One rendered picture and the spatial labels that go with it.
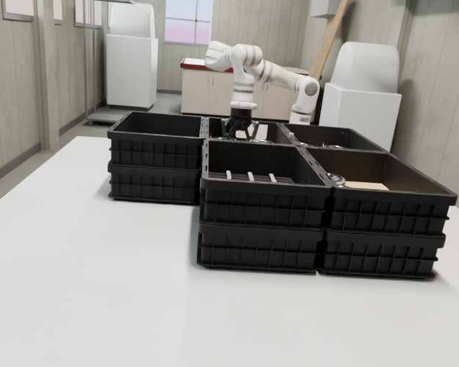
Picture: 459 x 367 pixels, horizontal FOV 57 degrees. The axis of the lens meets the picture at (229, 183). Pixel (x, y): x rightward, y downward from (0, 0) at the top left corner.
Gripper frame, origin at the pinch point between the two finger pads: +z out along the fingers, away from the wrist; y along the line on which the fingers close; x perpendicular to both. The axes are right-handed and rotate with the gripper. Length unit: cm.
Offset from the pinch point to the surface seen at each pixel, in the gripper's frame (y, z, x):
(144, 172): 30.3, 6.4, 20.2
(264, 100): -78, 47, -525
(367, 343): -22, 17, 83
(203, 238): 11, 9, 59
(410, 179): -46, -3, 38
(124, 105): 146, 79, -554
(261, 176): -6.6, 4.2, 22.6
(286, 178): -14.4, 4.0, 23.5
